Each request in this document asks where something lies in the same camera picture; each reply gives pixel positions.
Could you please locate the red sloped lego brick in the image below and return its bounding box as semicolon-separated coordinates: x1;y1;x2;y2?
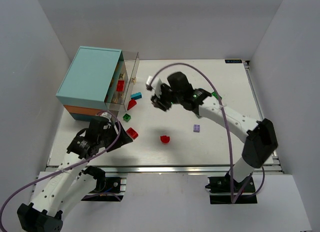
127;99;137;110

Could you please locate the red round lego piece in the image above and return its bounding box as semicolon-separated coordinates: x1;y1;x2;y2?
160;135;170;144

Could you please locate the red square lego brick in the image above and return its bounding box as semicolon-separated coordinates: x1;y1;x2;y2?
116;79;125;92

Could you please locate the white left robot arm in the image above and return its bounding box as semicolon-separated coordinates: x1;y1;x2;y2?
17;116;133;232

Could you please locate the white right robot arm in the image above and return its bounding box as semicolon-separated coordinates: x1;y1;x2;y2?
146;72;278;183

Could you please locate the green small lego brick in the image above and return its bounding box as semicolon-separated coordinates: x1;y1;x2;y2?
122;113;132;122

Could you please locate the green long lego plate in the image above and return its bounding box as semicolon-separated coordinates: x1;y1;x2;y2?
211;91;223;100

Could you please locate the purple lego plate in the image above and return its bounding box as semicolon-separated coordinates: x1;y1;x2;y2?
193;124;201;133

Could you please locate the cyan long lego brick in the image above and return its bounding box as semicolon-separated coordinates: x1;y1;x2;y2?
130;92;142;100

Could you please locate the teal drawer cabinet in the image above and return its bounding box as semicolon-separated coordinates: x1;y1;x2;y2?
56;46;125;122

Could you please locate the blue label sticker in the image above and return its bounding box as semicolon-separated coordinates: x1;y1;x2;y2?
224;59;243;64

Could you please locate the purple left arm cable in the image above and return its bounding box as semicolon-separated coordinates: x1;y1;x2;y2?
0;111;122;220

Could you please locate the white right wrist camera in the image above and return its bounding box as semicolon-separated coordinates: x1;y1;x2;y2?
145;76;163;98

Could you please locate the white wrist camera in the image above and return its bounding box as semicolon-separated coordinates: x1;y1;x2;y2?
145;76;163;98
96;110;116;121

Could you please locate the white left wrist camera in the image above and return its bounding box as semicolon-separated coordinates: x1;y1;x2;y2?
96;110;116;121

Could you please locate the aluminium rail front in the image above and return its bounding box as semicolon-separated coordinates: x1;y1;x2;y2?
45;165;283;173

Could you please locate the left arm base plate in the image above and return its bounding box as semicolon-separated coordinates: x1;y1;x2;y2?
82;173;127;202

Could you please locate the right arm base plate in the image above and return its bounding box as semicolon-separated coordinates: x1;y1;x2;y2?
203;175;258;205

